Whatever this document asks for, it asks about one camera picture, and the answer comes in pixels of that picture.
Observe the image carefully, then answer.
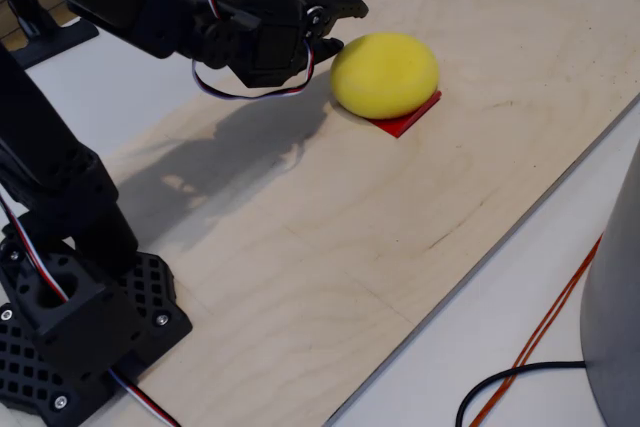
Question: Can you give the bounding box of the round yellow sponge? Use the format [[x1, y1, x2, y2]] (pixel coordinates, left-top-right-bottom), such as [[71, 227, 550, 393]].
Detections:
[[330, 32, 441, 121]]

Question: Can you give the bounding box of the red square plastic plate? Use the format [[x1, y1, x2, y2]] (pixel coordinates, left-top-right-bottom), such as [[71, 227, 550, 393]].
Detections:
[[367, 90, 443, 140]]

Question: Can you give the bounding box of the light plywood board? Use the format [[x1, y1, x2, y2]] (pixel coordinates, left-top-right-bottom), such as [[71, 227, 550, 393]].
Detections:
[[84, 0, 640, 427]]

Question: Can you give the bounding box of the black stand with flat foot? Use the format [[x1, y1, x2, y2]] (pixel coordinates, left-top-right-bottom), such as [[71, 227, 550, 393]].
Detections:
[[2, 0, 100, 71]]

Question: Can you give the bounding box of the large grey round shade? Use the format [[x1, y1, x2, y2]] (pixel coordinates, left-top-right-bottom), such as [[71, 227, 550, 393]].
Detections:
[[579, 139, 640, 427]]

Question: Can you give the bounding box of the gripper servo cable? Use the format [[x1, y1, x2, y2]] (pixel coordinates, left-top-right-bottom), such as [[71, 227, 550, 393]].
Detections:
[[192, 39, 317, 101]]

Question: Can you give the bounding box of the thin orange wire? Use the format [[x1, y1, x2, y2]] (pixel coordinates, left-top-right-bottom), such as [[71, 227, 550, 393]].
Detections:
[[468, 234, 604, 427], [469, 241, 601, 427]]

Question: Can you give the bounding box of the shoulder servo cable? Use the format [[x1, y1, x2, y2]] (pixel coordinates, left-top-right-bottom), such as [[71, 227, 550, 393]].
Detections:
[[0, 194, 70, 304]]

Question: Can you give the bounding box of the thin black cable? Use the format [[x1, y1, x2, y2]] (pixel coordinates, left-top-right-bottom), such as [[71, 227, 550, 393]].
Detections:
[[455, 360, 587, 427]]

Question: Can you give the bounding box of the white red black base cable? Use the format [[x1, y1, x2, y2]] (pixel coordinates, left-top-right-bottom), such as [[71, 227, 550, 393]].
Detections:
[[108, 369, 181, 427]]

